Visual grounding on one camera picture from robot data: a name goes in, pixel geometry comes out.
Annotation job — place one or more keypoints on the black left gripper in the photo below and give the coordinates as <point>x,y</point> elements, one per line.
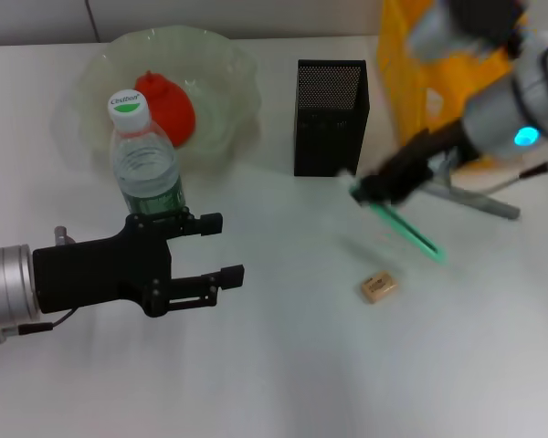
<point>100,274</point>

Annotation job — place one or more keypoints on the tan eraser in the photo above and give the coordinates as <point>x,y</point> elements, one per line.
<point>380,286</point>

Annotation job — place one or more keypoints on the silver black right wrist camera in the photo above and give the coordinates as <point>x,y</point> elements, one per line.
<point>488,23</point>

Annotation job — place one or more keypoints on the green utility knife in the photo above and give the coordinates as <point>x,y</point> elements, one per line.
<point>411,232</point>

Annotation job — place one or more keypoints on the yellow plastic bin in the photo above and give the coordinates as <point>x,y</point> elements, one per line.
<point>393,68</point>

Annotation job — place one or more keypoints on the black mesh pen holder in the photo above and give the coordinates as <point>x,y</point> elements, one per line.
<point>329,137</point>

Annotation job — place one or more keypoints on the red-orange fruit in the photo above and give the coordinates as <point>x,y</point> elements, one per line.
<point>173,114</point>

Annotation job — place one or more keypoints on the clear green-label water bottle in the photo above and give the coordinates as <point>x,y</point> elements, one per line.
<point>141,173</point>

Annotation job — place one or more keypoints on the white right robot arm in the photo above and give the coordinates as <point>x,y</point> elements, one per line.
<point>498,114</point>

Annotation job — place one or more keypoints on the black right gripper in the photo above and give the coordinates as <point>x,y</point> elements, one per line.
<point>420,155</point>

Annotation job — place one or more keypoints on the clear glass fruit plate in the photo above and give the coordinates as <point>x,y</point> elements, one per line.
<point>219,77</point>

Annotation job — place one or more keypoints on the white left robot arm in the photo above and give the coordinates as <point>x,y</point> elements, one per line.
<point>4,283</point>

